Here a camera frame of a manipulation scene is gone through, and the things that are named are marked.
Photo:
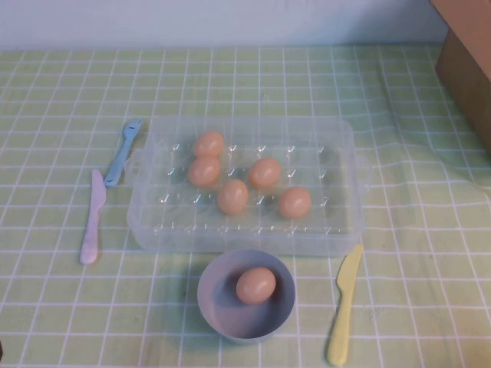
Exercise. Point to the brown egg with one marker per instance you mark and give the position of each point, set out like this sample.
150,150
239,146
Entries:
256,285
232,196
264,172
209,143
204,170
294,202

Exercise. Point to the clear plastic egg box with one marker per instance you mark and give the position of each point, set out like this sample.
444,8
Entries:
337,153

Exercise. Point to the brown cardboard box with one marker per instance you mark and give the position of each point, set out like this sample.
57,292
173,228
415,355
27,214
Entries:
472,76

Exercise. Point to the light blue plastic fork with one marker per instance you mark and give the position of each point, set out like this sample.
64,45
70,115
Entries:
117,165

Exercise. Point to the grey-blue round bowl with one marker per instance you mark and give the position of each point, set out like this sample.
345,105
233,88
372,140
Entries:
222,314

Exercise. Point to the yellow plastic knife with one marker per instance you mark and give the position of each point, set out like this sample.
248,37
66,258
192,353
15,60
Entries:
343,306

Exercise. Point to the pink plastic knife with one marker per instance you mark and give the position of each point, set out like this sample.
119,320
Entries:
92,230

